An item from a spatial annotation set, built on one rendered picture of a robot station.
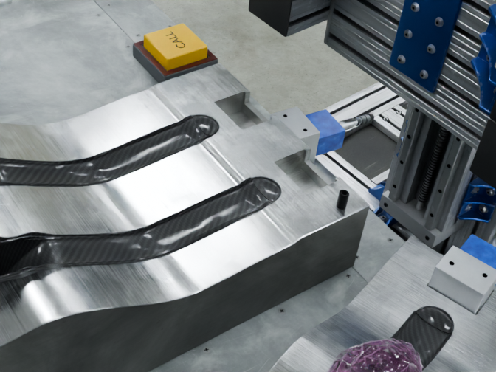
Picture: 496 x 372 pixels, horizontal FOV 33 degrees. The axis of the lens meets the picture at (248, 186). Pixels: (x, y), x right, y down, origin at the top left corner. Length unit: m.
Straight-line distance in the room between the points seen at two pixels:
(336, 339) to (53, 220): 0.26
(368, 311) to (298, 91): 1.67
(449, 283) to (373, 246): 0.14
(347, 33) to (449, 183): 0.33
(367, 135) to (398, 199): 0.40
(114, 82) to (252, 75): 1.40
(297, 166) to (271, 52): 1.69
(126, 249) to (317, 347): 0.19
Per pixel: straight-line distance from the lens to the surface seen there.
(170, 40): 1.09
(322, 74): 2.49
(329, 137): 0.96
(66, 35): 1.16
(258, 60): 2.51
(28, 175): 0.80
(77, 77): 1.09
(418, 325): 0.79
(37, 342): 0.66
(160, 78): 1.06
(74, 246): 0.73
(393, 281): 0.81
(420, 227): 1.58
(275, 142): 0.86
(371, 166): 1.90
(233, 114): 0.94
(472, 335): 0.79
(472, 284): 0.79
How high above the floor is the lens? 1.45
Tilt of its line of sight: 44 degrees down
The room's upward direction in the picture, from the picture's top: 7 degrees clockwise
